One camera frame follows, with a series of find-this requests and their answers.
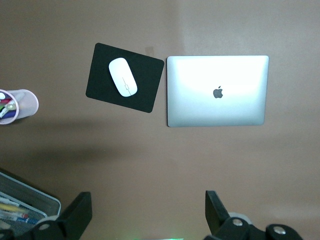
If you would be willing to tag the silver mesh desk tray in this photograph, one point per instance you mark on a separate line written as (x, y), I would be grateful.
(37, 197)

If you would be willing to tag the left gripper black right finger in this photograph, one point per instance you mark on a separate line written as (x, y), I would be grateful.
(225, 230)

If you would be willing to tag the pink pen cup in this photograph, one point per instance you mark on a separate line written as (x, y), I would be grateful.
(27, 105)

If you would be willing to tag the white computer mouse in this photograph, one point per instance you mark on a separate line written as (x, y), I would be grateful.
(122, 77)

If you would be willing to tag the green marker in cup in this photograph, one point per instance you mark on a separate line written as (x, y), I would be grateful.
(3, 109)

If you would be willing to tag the silver laptop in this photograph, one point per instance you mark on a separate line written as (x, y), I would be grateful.
(190, 107)

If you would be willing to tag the purple marker in cup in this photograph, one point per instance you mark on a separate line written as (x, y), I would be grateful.
(7, 115)

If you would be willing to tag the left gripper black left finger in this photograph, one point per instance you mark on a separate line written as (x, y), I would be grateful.
(72, 220)

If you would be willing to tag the black mouse pad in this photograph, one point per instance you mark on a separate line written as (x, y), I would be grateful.
(145, 82)

